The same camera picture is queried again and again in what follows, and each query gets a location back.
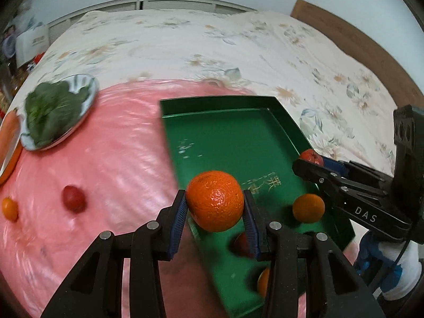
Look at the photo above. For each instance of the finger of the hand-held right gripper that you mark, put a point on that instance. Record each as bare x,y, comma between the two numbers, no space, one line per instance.
334,166
314,175

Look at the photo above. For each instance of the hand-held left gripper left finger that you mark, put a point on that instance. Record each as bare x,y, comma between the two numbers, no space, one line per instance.
179,226

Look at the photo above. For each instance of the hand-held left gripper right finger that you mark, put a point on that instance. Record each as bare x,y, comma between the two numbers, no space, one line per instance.
250,226

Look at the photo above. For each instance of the large orange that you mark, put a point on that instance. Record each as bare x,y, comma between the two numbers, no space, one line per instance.
264,282

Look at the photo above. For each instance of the green rectangular tray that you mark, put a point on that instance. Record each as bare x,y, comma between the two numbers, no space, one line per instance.
225,139

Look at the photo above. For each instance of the person's right hand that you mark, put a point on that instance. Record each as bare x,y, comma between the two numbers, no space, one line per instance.
410,271

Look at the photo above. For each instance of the pink plastic sheet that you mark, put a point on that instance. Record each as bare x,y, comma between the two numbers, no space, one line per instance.
116,172

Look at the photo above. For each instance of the wooden headboard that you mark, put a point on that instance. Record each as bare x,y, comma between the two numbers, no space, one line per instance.
364,46

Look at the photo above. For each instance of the leafy green vegetable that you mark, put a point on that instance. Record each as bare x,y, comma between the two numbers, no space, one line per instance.
53,112

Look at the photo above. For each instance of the small orange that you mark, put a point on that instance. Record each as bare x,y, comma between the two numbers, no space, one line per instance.
10,208

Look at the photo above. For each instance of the white patterned plate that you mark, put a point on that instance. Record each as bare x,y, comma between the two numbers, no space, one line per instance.
81,82

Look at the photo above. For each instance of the orange rimmed plate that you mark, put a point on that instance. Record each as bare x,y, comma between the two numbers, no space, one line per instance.
15,164

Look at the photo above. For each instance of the floral duvet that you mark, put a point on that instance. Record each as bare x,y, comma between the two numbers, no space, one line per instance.
198,39

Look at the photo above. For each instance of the carrot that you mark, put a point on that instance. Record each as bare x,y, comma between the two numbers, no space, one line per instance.
7,129

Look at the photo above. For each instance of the red bag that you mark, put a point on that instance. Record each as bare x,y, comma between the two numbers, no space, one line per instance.
35,61

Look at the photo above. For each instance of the white slatted radiator cover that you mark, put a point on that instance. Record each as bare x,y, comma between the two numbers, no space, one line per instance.
149,5

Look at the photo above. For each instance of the white paper bag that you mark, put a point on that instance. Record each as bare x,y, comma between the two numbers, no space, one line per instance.
31,43

